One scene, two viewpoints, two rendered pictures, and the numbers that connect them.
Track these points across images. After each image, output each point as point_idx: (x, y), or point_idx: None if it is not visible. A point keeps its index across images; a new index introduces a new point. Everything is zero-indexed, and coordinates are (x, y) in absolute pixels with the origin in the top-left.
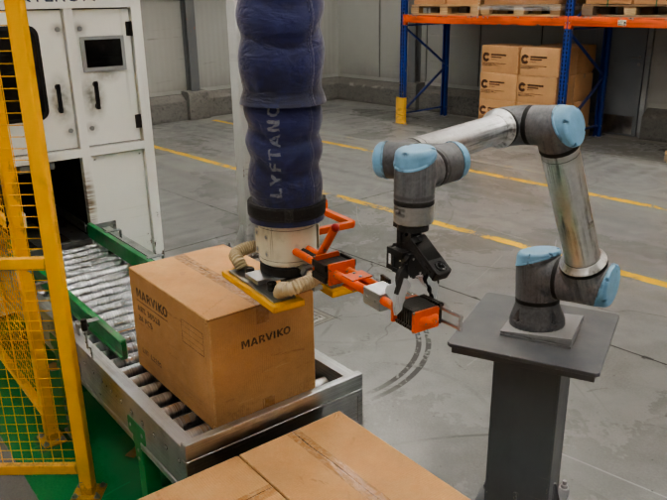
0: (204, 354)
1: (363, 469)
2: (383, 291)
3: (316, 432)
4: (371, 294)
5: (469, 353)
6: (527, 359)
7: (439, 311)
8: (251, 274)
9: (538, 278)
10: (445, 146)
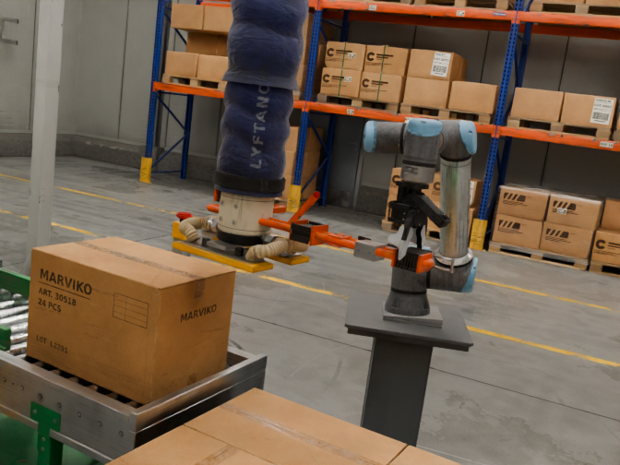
0: (148, 325)
1: (305, 428)
2: (375, 244)
3: (244, 403)
4: (365, 246)
5: (364, 333)
6: (415, 335)
7: None
8: (214, 242)
9: None
10: None
